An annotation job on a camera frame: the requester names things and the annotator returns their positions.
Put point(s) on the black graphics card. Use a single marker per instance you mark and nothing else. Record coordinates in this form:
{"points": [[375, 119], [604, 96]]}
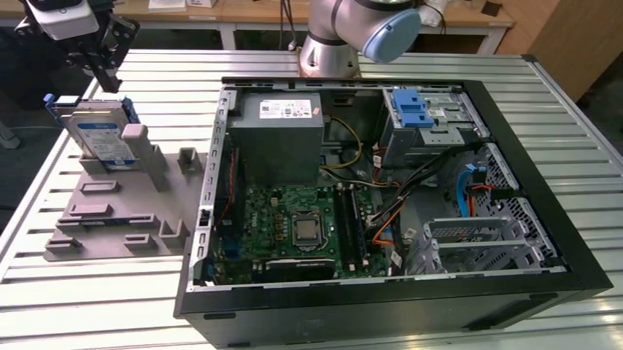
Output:
{"points": [[296, 268]]}

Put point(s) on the black open PC case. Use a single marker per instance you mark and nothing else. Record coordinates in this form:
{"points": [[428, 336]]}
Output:
{"points": [[390, 313]]}

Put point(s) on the green motherboard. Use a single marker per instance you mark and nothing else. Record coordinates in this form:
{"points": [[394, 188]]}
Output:
{"points": [[272, 204]]}

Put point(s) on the silver disk bay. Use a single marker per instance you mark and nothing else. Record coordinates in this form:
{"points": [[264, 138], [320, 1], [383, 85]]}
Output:
{"points": [[487, 243]]}

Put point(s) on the brown wooden cabinet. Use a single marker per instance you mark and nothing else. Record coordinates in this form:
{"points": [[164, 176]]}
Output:
{"points": [[574, 43]]}

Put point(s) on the blue plastic drive latch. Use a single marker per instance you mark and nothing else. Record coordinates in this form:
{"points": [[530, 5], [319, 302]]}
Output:
{"points": [[411, 109]]}

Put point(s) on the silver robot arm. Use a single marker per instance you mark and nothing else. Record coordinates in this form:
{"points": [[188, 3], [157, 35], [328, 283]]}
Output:
{"points": [[326, 54]]}

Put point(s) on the silver CPU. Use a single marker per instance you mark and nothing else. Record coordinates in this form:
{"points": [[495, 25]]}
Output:
{"points": [[307, 229]]}

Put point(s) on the silver metal drive cage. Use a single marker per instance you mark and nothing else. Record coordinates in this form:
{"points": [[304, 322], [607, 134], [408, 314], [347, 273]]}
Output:
{"points": [[438, 138]]}

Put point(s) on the black office chair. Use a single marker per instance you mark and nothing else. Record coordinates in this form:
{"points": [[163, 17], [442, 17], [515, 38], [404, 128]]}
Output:
{"points": [[24, 80]]}

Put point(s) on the grey parts rack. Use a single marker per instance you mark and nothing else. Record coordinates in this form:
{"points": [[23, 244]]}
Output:
{"points": [[127, 204]]}

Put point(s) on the small white box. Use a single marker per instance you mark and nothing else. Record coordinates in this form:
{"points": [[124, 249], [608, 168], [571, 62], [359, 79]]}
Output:
{"points": [[202, 3]]}

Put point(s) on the grey power supply unit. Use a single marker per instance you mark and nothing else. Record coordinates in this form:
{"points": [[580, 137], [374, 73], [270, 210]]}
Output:
{"points": [[278, 156]]}

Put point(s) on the hard disk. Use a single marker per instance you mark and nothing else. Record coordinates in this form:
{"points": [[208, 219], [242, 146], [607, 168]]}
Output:
{"points": [[99, 138]]}

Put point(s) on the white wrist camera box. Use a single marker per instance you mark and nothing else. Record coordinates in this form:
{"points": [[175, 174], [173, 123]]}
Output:
{"points": [[63, 20]]}

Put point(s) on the wooden desk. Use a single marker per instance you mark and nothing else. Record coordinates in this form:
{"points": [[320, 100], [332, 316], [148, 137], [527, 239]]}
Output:
{"points": [[243, 16]]}

